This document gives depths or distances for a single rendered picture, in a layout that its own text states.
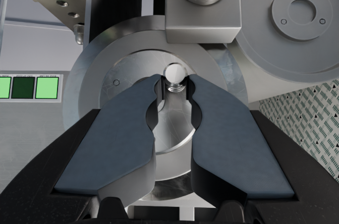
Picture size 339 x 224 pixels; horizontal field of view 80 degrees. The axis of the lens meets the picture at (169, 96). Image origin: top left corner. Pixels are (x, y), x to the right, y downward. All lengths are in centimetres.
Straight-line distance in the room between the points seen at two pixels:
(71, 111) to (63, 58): 182
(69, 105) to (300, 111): 27
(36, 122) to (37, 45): 154
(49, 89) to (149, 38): 44
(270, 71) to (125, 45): 11
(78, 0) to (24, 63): 163
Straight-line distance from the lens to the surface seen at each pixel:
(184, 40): 16
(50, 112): 58
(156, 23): 18
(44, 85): 59
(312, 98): 29
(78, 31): 57
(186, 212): 53
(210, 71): 16
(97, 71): 17
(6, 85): 64
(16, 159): 63
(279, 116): 36
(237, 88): 17
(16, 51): 213
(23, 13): 224
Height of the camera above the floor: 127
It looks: 7 degrees down
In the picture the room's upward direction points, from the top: 179 degrees counter-clockwise
